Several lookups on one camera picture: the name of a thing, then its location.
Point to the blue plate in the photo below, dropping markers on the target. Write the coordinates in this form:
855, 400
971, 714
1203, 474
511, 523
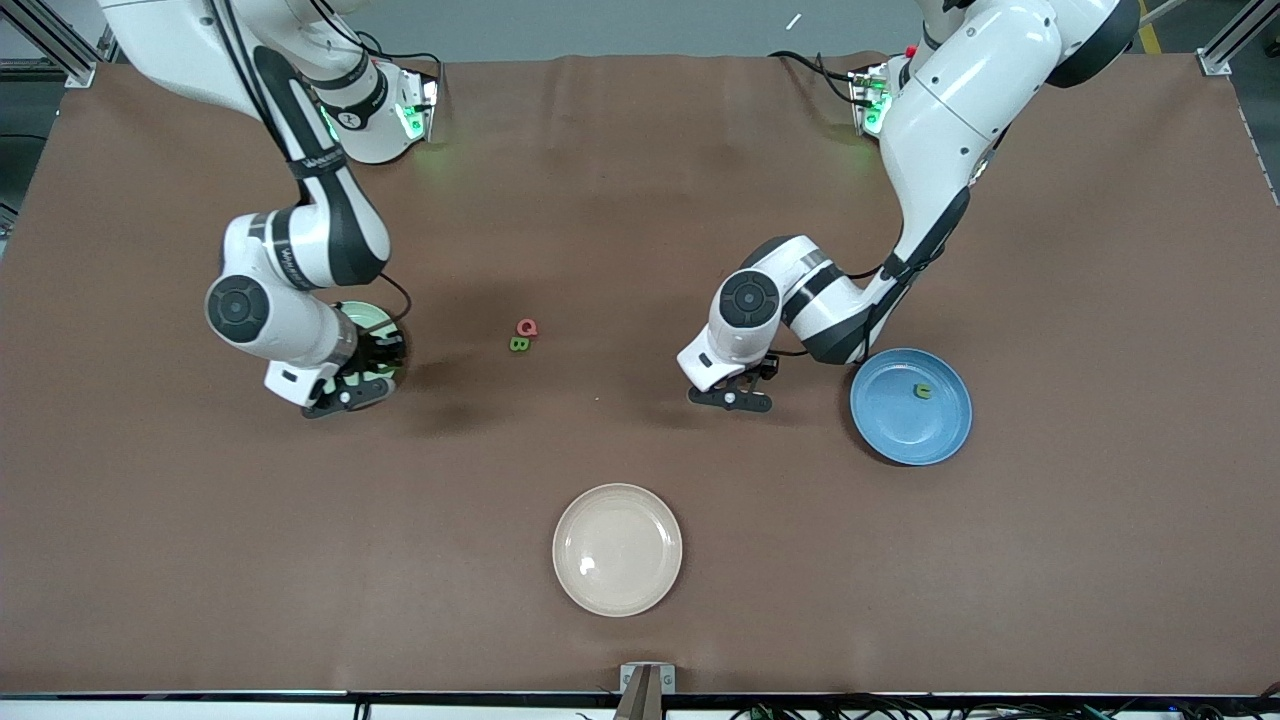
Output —
910, 430

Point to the metal base connector bracket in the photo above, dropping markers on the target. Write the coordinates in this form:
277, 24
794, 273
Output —
420, 105
866, 100

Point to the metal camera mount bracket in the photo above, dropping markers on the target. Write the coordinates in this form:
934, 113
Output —
647, 678

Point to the pink foam letter Q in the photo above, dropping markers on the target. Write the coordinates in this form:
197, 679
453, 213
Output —
521, 327

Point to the cream plate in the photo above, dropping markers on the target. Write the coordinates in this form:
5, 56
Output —
617, 550

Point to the light green plate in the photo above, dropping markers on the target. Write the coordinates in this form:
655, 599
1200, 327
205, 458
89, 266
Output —
370, 315

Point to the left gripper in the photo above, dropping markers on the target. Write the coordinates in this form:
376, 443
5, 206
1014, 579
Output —
767, 367

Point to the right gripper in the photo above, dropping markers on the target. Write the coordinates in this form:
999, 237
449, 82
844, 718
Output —
383, 349

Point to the brown table cover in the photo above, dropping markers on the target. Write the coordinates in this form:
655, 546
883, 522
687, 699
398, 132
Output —
640, 200

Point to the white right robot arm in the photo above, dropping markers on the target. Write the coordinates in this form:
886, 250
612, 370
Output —
330, 240

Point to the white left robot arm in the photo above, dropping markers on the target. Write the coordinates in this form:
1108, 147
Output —
940, 110

